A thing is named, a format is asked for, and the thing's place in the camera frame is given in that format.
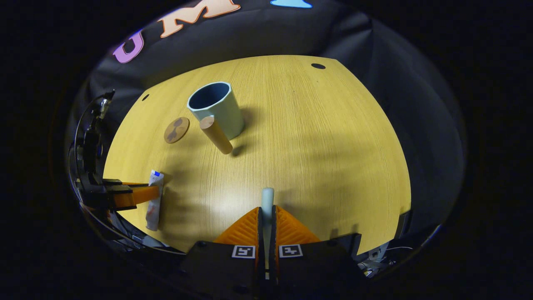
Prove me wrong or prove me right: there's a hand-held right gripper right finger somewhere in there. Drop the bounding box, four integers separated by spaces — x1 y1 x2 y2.
270 205 367 300

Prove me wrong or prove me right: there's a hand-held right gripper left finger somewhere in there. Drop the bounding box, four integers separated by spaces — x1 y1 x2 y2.
179 206 266 300

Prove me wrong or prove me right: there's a white toothpaste tube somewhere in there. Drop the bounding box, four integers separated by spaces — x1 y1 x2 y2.
146 170 164 231

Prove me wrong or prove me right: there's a pale green toothbrush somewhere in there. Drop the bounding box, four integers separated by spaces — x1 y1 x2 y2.
261 187 275 280

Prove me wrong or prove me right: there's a round brown coaster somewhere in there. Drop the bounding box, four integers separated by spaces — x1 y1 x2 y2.
164 117 190 144

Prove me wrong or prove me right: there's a pale green cup wooden handle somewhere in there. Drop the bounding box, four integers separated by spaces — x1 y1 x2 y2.
187 82 245 155

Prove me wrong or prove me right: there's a black backdrop cloth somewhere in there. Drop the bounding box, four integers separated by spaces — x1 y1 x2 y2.
67 0 467 234

